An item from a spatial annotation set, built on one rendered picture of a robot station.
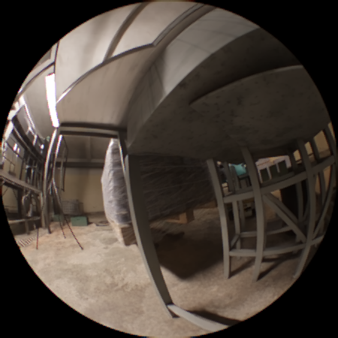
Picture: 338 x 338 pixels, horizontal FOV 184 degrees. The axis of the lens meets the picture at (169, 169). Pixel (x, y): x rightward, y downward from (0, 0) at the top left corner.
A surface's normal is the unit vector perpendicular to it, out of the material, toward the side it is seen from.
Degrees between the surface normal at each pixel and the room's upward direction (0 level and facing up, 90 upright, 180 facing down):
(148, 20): 180
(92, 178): 90
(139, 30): 180
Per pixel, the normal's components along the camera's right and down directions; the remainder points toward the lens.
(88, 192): 0.60, -0.32
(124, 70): 0.19, 0.95
